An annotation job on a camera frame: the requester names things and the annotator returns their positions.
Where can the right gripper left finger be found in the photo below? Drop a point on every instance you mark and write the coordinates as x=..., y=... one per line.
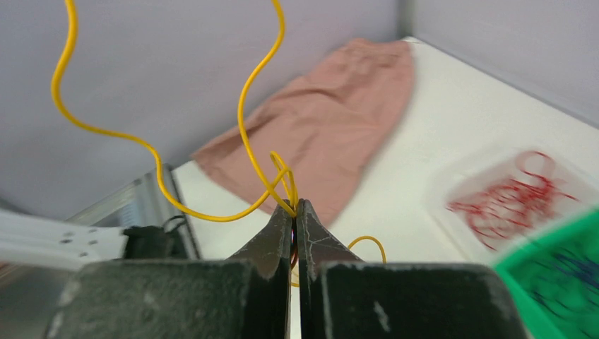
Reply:
x=246, y=295

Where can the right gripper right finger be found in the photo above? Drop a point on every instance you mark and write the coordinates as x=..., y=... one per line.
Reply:
x=342, y=296

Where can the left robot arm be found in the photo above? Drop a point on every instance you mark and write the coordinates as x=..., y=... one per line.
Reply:
x=32, y=241

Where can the pink cloth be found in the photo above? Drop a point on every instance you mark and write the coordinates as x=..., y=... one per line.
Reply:
x=329, y=123

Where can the clear plastic bin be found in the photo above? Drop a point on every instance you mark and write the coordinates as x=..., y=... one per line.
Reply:
x=491, y=201

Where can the green plastic bin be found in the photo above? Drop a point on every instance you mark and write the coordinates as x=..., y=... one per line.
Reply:
x=553, y=279

